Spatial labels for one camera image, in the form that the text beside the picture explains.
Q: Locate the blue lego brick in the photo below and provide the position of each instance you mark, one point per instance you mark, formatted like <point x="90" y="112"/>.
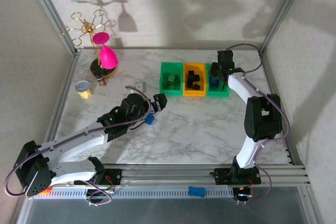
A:
<point x="212" y="79"/>
<point x="214" y="84"/>
<point x="149" y="119"/>

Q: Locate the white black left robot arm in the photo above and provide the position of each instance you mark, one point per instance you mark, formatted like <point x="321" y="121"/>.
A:
<point x="78" y="140"/>

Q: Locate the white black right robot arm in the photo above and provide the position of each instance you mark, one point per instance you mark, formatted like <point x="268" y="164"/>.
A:
<point x="241" y="87"/>

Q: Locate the green plastic bin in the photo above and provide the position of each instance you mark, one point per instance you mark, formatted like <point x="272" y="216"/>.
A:
<point x="210" y="93"/>
<point x="170" y="93"/>

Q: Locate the yellow plastic bin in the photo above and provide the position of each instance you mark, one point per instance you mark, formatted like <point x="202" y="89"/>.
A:
<point x="194" y="93"/>

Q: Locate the small dark bottle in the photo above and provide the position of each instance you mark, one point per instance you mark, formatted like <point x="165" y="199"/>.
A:
<point x="101" y="80"/>

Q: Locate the can with yellow label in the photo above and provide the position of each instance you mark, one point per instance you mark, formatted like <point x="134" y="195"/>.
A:
<point x="84" y="91"/>

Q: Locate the pink wine glass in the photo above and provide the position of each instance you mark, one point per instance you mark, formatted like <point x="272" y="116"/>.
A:
<point x="107" y="56"/>

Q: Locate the blue bone-shaped object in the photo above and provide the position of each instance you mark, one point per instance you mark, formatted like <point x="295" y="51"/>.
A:
<point x="196" y="191"/>

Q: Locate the black controller board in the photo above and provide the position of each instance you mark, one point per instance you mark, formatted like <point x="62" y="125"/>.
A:
<point x="93" y="193"/>
<point x="242" y="195"/>

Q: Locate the small orange object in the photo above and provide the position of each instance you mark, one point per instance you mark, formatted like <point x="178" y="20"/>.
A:
<point x="45" y="192"/>

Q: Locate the aluminium table side rail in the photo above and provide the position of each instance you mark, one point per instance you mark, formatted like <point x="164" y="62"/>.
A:
<point x="63" y="95"/>
<point x="280" y="103"/>

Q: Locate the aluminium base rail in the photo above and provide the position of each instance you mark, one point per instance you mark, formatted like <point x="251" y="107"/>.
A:
<point x="170" y="175"/>

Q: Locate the aluminium frame post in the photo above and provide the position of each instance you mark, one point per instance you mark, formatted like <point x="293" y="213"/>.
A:
<point x="283" y="11"/>
<point x="52" y="12"/>

